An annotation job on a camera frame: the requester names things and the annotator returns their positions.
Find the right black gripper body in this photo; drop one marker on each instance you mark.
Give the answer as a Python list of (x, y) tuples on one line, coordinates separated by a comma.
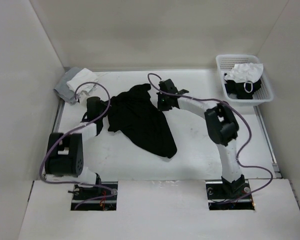
[(163, 103)]

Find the folded grey tank top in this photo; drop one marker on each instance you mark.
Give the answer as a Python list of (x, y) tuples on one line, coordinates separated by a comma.
[(62, 90)]

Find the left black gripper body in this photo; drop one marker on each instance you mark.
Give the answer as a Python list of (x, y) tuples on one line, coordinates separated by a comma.
[(104, 107)]

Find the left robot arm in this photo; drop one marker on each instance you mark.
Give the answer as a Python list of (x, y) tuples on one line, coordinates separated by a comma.
[(64, 161)]

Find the white plastic basket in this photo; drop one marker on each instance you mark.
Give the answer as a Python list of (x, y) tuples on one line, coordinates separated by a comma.
[(225, 62)]

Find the black clothes in basket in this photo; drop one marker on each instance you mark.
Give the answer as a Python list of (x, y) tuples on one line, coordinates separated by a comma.
[(242, 90)]

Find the black tank top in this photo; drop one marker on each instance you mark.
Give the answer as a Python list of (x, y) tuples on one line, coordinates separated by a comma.
[(132, 113)]

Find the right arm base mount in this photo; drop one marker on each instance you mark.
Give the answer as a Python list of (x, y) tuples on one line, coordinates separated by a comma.
[(222, 195)]

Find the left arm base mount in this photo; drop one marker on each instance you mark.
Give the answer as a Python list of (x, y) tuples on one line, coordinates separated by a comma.
[(94, 198)]

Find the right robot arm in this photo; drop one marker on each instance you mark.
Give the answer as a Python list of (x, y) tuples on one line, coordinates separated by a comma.
[(222, 128)]

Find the white tank top in basket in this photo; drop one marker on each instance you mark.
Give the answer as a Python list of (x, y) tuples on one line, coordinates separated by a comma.
[(245, 72)]

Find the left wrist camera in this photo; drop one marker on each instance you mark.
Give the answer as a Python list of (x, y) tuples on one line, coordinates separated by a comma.
[(83, 96)]

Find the folded white tank top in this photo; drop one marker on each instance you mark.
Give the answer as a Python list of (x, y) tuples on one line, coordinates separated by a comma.
[(83, 76)]

